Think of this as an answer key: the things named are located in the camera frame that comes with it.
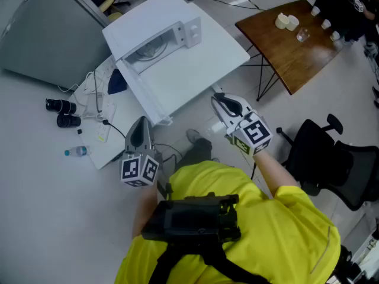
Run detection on clear drinking glass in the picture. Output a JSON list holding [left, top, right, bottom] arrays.
[[296, 27, 311, 43]]

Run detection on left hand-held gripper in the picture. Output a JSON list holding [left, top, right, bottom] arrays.
[[120, 115, 160, 188]]

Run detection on white power strip yellow label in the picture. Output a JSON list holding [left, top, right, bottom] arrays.
[[94, 119, 113, 144]]

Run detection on brown wooden table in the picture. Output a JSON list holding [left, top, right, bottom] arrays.
[[235, 0, 348, 102]]

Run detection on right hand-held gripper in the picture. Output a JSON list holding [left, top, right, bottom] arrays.
[[210, 92, 274, 157]]

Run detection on person's left forearm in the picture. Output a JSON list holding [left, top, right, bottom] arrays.
[[131, 184, 160, 239]]

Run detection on white cable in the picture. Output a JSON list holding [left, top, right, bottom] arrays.
[[57, 71, 103, 108]]

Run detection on black chest-mounted device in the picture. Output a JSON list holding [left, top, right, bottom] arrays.
[[141, 193, 242, 244]]

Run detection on white power adapter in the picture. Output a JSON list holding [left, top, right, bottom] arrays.
[[85, 92, 117, 121]]

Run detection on black cylinder with silver band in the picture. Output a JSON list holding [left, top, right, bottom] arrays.
[[45, 98, 78, 115]]

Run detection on clear water bottle blue cap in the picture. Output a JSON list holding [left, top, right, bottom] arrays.
[[64, 145, 91, 158]]

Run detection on black chest harness strap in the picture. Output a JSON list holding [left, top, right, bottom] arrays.
[[147, 241, 269, 284]]

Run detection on clear glass cup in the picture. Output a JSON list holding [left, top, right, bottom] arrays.
[[136, 41, 159, 59]]

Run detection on black plug with cable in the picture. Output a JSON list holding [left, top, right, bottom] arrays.
[[101, 119, 127, 139]]

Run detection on white table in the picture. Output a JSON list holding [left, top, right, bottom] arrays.
[[139, 1, 251, 124]]

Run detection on dark blue cloth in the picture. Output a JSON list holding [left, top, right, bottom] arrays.
[[107, 68, 129, 95]]

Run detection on person's yellow shirt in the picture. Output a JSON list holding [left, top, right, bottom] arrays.
[[114, 160, 342, 284]]

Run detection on black mesh office chair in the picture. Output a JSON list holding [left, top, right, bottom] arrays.
[[276, 113, 379, 212]]

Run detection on white top-loading washing machine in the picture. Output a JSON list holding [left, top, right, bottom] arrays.
[[102, 0, 203, 127]]

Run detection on person's right forearm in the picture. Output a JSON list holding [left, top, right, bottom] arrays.
[[253, 151, 300, 198]]

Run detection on person's dark trouser legs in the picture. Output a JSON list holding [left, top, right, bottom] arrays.
[[174, 128, 214, 172]]

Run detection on black cable bundle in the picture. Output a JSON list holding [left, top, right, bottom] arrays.
[[152, 142, 185, 173]]

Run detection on grey metal cabinet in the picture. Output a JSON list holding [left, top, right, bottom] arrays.
[[0, 0, 113, 91]]

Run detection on white low platform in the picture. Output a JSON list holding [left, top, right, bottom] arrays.
[[67, 54, 156, 170]]

